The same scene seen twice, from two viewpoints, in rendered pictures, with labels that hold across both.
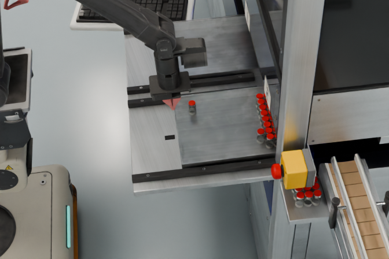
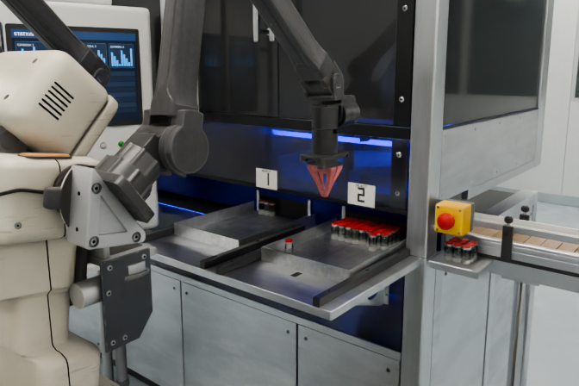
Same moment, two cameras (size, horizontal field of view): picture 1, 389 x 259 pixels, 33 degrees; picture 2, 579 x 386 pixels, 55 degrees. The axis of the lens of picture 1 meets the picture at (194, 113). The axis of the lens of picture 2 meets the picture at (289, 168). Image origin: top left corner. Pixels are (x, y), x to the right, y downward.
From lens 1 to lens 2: 1.45 m
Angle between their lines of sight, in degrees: 55
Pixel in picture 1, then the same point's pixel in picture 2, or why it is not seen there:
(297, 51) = (438, 69)
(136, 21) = (316, 48)
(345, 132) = (455, 183)
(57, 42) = not seen: outside the picture
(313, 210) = (479, 261)
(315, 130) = (443, 180)
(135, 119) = (242, 277)
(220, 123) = (323, 253)
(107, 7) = (297, 23)
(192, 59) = (350, 108)
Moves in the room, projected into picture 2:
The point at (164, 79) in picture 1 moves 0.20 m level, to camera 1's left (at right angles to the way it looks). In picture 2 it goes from (332, 136) to (266, 146)
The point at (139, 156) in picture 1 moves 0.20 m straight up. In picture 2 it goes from (291, 293) to (291, 202)
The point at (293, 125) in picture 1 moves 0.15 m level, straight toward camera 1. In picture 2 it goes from (434, 171) to (485, 182)
